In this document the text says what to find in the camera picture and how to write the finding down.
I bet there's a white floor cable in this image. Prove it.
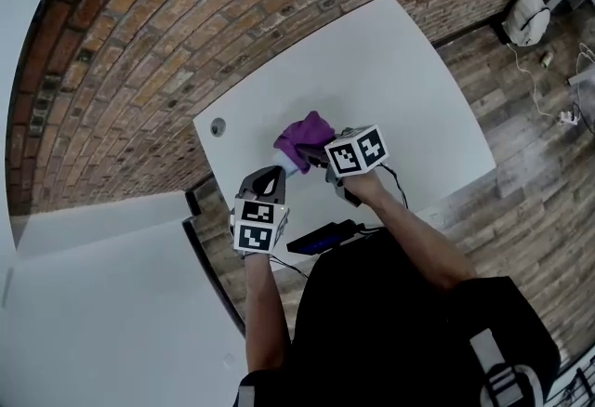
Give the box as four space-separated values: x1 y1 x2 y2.
506 42 562 118

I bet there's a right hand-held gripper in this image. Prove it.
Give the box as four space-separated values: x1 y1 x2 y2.
297 125 391 208

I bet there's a grey harness strap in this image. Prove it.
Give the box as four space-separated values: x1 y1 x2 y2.
469 329 545 407

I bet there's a white table with black edge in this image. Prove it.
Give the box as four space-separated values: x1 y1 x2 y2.
0 190 247 407

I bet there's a white backpack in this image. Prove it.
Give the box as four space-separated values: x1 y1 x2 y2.
501 0 552 48

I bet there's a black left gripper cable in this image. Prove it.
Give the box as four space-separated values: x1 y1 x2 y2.
269 254 311 281

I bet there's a purple cleaning cloth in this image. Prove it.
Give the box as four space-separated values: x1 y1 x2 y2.
272 111 336 175

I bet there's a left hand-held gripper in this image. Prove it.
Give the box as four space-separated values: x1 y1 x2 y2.
228 165 292 256

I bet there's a person's left forearm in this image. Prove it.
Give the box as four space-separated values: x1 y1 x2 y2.
244 251 293 374

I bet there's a person's black shirt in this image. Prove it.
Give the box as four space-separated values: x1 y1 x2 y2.
236 228 563 407

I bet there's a black floor cable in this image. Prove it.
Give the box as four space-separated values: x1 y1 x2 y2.
571 100 595 137

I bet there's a person's right forearm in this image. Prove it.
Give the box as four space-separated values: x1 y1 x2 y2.
346 165 480 293

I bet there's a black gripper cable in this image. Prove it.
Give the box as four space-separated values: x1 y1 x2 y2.
269 254 311 281
380 163 410 211

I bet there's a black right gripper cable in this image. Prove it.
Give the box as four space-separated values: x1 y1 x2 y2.
380 163 410 211

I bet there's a black electronics box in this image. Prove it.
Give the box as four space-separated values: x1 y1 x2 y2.
285 218 368 256

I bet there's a white wire rack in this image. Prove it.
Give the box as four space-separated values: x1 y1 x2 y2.
548 348 595 407

